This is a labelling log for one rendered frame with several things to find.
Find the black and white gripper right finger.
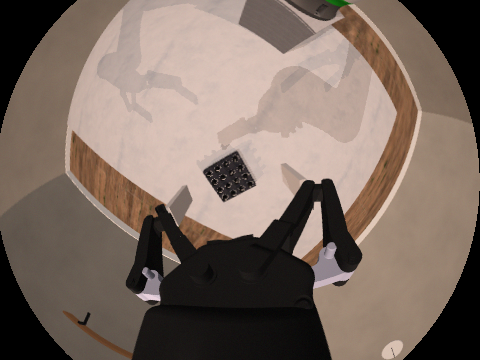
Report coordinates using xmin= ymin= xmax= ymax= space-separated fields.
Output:
xmin=236 ymin=163 xmax=362 ymax=289

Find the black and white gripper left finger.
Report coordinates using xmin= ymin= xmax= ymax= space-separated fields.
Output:
xmin=126 ymin=185 xmax=214 ymax=305

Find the black square panel with knobs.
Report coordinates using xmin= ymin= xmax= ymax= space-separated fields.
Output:
xmin=203 ymin=151 xmax=256 ymax=203

